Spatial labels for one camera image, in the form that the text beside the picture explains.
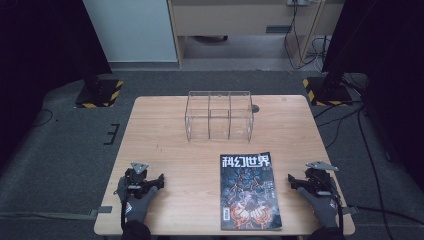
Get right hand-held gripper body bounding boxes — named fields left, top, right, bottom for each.
left=303, top=160, right=340, bottom=197

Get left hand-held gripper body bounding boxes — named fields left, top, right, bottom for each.
left=124, top=161, right=150, bottom=196

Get dark illustrated magazine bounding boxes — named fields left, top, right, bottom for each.
left=219, top=151, right=283, bottom=232

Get clear acrylic desk organizer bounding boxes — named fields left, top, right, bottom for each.
left=184, top=90, right=255, bottom=143

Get person's left hand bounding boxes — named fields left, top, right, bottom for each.
left=115, top=176, right=160, bottom=225

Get person's right hand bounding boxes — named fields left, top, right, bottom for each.
left=297, top=186, right=340, bottom=230

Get striped black stand base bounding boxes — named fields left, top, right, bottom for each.
left=302, top=75, right=354, bottom=107
left=74, top=75, right=125, bottom=109

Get white cabinet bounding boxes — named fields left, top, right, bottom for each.
left=82, top=0, right=179, bottom=64

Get black curtain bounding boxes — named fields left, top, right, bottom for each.
left=321, top=0, right=424, bottom=193
left=0, top=0, right=113, bottom=169

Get beige wooden desk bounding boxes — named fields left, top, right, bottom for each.
left=166, top=0, right=345, bottom=69

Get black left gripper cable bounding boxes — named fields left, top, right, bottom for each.
left=120, top=191, right=130, bottom=232

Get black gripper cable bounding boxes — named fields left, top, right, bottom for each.
left=120, top=191, right=130, bottom=232
left=328, top=179, right=345, bottom=231

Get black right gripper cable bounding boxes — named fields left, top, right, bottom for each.
left=328, top=179, right=345, bottom=231

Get long black floor cable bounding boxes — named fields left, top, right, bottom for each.
left=357, top=108, right=389, bottom=240

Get thin black floor cable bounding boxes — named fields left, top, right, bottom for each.
left=32, top=108, right=54, bottom=128

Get black hanging cable bundle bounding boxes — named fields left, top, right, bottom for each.
left=283, top=0, right=332, bottom=73

